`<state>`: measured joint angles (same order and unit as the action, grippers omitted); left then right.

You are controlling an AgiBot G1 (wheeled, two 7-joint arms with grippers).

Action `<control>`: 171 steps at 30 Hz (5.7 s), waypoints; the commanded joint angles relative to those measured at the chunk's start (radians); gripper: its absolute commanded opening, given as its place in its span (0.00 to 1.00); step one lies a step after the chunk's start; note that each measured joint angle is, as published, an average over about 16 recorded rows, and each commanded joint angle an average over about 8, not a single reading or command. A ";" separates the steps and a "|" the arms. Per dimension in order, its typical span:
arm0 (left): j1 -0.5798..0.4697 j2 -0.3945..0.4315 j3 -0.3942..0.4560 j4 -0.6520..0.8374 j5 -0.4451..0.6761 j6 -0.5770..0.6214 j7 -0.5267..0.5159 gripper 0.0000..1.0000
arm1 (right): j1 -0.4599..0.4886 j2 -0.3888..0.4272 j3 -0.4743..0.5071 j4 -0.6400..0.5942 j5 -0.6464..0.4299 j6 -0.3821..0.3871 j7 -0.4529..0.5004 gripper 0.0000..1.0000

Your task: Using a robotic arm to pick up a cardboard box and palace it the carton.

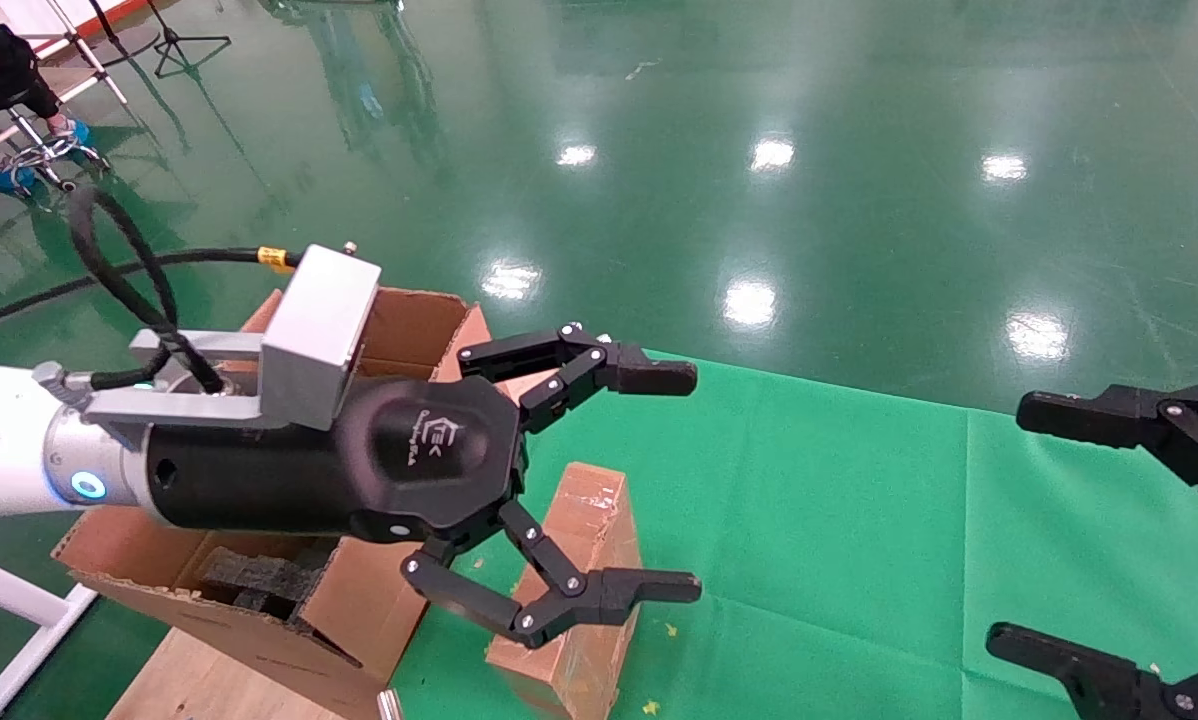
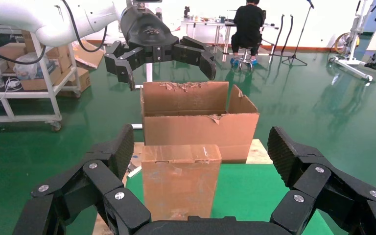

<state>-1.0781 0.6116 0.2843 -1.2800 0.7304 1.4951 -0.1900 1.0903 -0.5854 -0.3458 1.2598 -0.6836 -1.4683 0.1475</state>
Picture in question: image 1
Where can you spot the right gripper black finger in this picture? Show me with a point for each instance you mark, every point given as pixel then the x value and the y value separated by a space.
pixel 1109 412
pixel 1099 680

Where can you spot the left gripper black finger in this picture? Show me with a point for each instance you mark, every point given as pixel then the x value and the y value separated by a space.
pixel 649 588
pixel 649 375

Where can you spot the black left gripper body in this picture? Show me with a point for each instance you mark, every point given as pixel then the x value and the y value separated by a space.
pixel 289 480

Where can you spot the small taped cardboard box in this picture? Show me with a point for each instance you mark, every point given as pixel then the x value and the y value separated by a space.
pixel 594 510

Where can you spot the large open cardboard carton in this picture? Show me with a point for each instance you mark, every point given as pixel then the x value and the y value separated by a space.
pixel 359 600

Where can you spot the black foam block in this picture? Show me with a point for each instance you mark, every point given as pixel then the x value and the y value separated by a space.
pixel 254 578

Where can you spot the green table cloth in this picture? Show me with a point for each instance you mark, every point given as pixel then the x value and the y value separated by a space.
pixel 839 560

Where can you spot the chrome stool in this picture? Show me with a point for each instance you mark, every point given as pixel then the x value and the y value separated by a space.
pixel 49 150

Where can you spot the black tripod stand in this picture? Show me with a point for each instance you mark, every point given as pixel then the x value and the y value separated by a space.
pixel 196 42

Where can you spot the white desk with legs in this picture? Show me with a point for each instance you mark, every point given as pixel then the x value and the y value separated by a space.
pixel 34 15

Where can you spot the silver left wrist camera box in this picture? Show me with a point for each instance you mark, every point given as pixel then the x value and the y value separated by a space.
pixel 319 330

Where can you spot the white metal table frame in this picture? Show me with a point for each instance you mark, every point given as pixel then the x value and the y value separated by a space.
pixel 19 610

